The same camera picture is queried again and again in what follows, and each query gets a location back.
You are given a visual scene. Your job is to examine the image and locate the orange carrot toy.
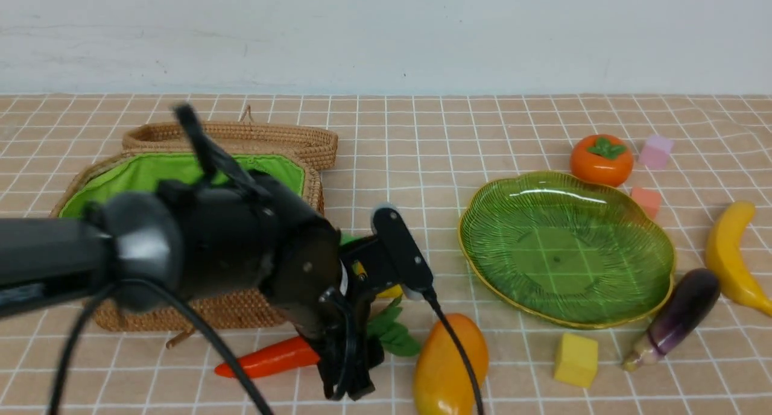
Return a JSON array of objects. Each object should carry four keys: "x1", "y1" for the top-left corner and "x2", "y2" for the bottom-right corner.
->
[{"x1": 239, "y1": 296, "x2": 422, "y2": 379}]

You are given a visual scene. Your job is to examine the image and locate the coral foam cube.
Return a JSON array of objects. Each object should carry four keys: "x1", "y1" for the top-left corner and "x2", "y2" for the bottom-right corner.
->
[{"x1": 630, "y1": 187, "x2": 662, "y2": 220}]

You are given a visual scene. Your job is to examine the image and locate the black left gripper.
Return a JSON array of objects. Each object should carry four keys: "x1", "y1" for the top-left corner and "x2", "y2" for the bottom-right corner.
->
[{"x1": 157, "y1": 171, "x2": 384, "y2": 401}]

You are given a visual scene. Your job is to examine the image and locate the yellow lemon toy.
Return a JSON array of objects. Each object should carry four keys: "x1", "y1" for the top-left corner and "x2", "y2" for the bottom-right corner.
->
[{"x1": 377, "y1": 284, "x2": 403, "y2": 299}]

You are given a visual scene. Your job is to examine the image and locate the yellow foam cube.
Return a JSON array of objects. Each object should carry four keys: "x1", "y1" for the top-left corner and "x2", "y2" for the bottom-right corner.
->
[{"x1": 552, "y1": 333, "x2": 599, "y2": 388}]

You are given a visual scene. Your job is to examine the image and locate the pink foam cube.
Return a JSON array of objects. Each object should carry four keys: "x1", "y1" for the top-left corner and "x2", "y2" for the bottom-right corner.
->
[{"x1": 639, "y1": 135, "x2": 674, "y2": 170}]

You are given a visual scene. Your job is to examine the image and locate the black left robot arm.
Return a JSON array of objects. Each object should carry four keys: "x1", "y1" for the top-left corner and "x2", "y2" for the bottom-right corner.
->
[{"x1": 1, "y1": 170, "x2": 384, "y2": 413}]

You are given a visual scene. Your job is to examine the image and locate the woven wicker basket lid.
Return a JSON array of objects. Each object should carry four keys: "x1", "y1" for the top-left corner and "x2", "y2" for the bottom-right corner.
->
[{"x1": 122, "y1": 106, "x2": 338, "y2": 171}]

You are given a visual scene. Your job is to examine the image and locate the checkered beige tablecloth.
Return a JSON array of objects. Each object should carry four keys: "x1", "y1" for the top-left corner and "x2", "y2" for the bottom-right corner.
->
[{"x1": 1, "y1": 93, "x2": 771, "y2": 414}]

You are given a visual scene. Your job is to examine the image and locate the yellow banana toy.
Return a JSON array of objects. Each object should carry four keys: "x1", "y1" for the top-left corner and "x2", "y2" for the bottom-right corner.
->
[{"x1": 704, "y1": 201, "x2": 771, "y2": 317}]

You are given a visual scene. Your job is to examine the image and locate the green leaf glass plate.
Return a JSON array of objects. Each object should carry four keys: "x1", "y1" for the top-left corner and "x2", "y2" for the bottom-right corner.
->
[{"x1": 457, "y1": 171, "x2": 676, "y2": 329}]

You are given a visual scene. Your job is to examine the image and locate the purple eggplant toy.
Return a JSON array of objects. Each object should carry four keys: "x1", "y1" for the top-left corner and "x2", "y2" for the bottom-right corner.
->
[{"x1": 622, "y1": 268, "x2": 721, "y2": 372}]

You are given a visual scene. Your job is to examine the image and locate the orange yellow mango toy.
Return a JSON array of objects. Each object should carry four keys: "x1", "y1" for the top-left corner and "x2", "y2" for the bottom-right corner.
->
[{"x1": 413, "y1": 313, "x2": 490, "y2": 414}]

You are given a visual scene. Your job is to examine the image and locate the woven wicker basket green lining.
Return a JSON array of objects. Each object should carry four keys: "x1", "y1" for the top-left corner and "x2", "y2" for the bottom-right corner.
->
[{"x1": 50, "y1": 150, "x2": 324, "y2": 332}]

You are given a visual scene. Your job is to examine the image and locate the green foam cube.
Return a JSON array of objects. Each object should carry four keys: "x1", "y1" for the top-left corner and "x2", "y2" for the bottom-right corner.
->
[{"x1": 340, "y1": 232, "x2": 361, "y2": 246}]

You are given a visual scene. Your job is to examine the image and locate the orange persimmon toy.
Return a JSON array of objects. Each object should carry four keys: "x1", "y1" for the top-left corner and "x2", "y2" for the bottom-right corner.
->
[{"x1": 569, "y1": 134, "x2": 634, "y2": 188}]

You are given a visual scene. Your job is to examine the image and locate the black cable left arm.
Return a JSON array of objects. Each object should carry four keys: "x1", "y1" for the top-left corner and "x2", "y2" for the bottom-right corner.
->
[{"x1": 47, "y1": 103, "x2": 485, "y2": 415}]

